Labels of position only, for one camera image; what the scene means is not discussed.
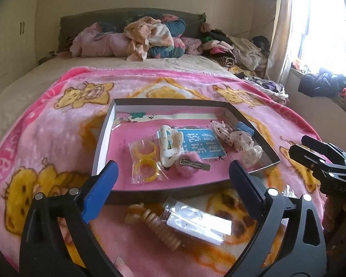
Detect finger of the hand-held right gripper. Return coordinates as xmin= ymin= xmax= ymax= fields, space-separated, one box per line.
xmin=290 ymin=144 xmax=335 ymax=179
xmin=302 ymin=135 xmax=346 ymax=165

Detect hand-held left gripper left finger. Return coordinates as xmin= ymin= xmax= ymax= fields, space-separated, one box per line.
xmin=19 ymin=160 xmax=119 ymax=277

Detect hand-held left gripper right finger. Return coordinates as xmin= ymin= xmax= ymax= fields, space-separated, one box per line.
xmin=228 ymin=160 xmax=326 ymax=277

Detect polka dot fabric bow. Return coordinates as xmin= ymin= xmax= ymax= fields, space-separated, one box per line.
xmin=210 ymin=120 xmax=254 ymax=152

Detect yellow rings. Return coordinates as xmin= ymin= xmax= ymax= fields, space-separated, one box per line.
xmin=129 ymin=139 xmax=162 ymax=184

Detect blue rectangular hair accessory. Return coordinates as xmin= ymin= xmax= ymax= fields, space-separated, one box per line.
xmin=236 ymin=121 xmax=254 ymax=135

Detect pink fluffy hair clip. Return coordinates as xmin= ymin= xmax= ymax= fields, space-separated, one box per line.
xmin=173 ymin=154 xmax=212 ymax=176

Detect shallow cardboard box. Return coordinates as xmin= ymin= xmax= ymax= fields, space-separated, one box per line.
xmin=91 ymin=98 xmax=281 ymax=205

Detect white hair claw clip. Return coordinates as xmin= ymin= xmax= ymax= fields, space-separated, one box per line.
xmin=157 ymin=125 xmax=185 ymax=169

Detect person's left hand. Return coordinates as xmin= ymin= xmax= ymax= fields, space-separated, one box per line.
xmin=115 ymin=256 xmax=139 ymax=277

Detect clear packet with white card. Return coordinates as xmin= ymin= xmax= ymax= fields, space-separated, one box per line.
xmin=163 ymin=197 xmax=234 ymax=246

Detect blue booklet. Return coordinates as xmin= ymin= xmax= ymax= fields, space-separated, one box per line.
xmin=173 ymin=127 xmax=228 ymax=162

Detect dark jacket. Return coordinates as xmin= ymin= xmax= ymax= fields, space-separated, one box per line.
xmin=298 ymin=66 xmax=346 ymax=99

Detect pink printed blanket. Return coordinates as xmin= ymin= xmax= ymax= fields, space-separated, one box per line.
xmin=0 ymin=66 xmax=329 ymax=277

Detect orange cloth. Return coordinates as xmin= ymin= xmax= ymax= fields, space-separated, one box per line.
xmin=291 ymin=59 xmax=309 ymax=74

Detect beige curtain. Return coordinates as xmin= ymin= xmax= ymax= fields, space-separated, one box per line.
xmin=267 ymin=0 xmax=309 ymax=87

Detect pile of clothes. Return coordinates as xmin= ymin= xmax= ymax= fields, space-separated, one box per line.
xmin=200 ymin=23 xmax=273 ymax=77

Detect window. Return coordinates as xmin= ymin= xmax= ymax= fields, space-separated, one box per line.
xmin=291 ymin=0 xmax=346 ymax=72

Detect pink quilt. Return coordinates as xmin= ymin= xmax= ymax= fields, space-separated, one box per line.
xmin=69 ymin=24 xmax=133 ymax=58

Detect pink floral pillow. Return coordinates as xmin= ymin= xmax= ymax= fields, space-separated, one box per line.
xmin=174 ymin=36 xmax=204 ymax=55

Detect beige floral cloth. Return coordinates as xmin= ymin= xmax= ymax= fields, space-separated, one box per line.
xmin=123 ymin=17 xmax=175 ymax=62

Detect dark green headboard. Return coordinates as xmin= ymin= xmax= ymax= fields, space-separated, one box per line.
xmin=59 ymin=8 xmax=206 ymax=45

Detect teal floral quilt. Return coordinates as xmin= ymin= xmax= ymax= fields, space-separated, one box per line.
xmin=147 ymin=16 xmax=186 ymax=60

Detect cream wardrobe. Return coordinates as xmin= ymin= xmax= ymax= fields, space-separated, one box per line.
xmin=0 ymin=0 xmax=42 ymax=93

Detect beige spiral hair tie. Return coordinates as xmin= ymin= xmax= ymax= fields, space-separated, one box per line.
xmin=125 ymin=204 xmax=182 ymax=251

